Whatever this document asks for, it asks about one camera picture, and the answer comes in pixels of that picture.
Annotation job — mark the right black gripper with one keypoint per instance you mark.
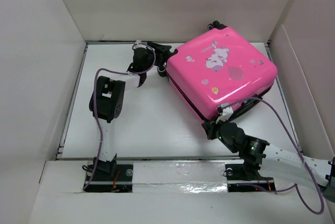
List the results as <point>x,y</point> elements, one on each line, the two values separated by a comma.
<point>209,127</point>

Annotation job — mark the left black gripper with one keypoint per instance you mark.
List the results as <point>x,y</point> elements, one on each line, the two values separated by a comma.
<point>162,51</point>

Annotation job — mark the pink hard-shell suitcase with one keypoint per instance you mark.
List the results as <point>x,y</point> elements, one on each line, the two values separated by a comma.
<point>217,68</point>

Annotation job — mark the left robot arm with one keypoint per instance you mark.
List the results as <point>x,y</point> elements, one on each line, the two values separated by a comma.
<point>109,88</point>

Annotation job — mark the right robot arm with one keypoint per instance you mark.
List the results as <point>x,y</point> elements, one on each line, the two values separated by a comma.
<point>269,160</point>

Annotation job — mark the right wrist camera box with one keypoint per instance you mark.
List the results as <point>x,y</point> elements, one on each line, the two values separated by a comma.
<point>225,114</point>

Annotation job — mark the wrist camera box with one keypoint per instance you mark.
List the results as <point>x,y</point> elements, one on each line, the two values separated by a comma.
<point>225,114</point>
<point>137,44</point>

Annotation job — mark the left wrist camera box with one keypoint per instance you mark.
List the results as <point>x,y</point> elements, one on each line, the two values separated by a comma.
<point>137,44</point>

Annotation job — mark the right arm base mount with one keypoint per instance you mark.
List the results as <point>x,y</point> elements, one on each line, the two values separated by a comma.
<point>240,181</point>

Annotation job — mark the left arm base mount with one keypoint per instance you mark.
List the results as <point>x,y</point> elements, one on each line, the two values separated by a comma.
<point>109,177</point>

